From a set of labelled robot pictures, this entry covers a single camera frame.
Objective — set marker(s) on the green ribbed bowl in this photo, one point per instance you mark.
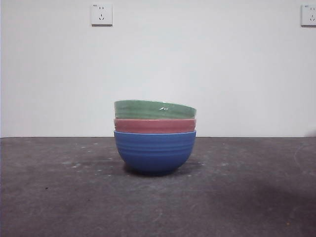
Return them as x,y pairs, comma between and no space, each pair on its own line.
148,111

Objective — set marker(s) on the blue ribbed bowl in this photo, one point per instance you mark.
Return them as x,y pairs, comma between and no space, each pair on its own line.
154,153

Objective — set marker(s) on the white wall socket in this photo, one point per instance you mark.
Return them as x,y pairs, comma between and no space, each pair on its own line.
309,16
101,14

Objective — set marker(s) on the red ribbed bowl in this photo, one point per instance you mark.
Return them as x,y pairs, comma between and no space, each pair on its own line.
153,126

